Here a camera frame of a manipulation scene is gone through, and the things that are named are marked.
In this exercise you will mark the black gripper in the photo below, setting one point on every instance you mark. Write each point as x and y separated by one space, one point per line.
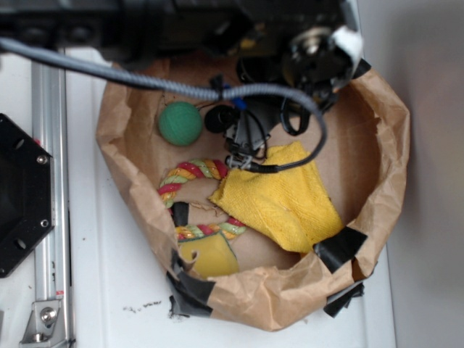
319 61

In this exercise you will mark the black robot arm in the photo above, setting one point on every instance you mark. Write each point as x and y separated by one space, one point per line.
114 40

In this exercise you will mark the yellow microfiber cloth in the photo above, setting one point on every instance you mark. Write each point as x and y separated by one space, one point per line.
291 207

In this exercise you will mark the green rubber ball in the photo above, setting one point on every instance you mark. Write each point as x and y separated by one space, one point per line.
180 123

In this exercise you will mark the brown paper bag bin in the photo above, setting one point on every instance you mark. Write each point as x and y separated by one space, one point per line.
363 166

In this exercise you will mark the yellow sponge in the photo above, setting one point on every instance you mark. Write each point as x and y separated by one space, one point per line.
210 255

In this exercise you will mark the multicolour rope ring toy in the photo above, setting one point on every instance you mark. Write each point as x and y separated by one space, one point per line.
188 171

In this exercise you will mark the aluminium extrusion rail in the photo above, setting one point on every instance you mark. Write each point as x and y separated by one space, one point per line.
53 256

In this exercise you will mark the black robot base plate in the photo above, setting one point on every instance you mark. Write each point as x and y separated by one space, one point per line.
26 202

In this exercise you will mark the metal corner bracket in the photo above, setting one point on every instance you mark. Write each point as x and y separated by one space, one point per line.
46 325

